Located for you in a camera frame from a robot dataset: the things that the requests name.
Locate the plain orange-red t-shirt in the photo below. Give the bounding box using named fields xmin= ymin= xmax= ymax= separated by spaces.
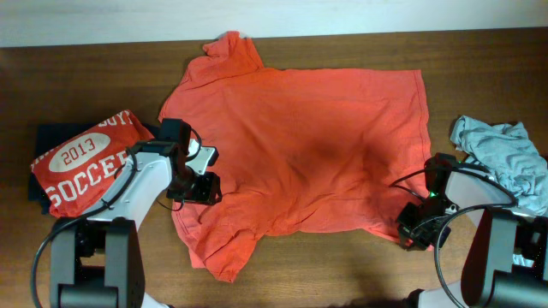
xmin=159 ymin=32 xmax=431 ymax=282

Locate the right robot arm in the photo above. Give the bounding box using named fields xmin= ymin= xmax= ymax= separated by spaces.
xmin=396 ymin=153 xmax=547 ymax=307

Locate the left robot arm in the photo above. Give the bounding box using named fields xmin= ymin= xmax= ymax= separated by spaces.
xmin=42 ymin=118 xmax=223 ymax=308

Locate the folded red soccer shirt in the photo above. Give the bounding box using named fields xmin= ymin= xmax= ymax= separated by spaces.
xmin=30 ymin=109 xmax=155 ymax=219

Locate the light blue crumpled shirt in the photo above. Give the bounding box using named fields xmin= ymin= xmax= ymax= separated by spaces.
xmin=450 ymin=115 xmax=547 ymax=216

